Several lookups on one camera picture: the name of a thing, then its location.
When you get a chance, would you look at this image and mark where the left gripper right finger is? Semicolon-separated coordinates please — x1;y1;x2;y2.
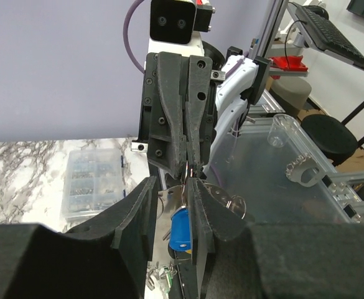
190;178;364;298

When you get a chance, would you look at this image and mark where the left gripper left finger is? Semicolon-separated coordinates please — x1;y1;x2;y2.
0;176;157;298

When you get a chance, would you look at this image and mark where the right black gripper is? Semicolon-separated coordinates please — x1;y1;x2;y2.
138;52;218;178

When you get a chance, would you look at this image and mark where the blue tag key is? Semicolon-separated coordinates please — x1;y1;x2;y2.
162;186;194;259

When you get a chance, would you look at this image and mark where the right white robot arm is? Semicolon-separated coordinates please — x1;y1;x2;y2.
132;42;271;179

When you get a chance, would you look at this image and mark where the green key tag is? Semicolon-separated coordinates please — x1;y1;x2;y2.
159;264;177;293

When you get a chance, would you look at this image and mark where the clear plastic screw box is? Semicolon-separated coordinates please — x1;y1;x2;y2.
61;148;126;222

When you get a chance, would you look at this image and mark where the clear acrylic panel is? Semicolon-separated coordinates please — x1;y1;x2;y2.
207;118;351;224

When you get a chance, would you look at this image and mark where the red block on shelf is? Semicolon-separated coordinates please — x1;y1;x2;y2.
270;55;308;72

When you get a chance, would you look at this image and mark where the grey round stool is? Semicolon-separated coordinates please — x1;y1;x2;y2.
269;77;312;117

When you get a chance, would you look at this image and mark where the black keyboard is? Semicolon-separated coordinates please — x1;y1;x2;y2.
288;2;364;71

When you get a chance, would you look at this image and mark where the black chair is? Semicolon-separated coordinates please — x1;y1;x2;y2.
301;101;364;166

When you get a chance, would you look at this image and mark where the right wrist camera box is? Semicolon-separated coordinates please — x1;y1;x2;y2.
149;0;215;45

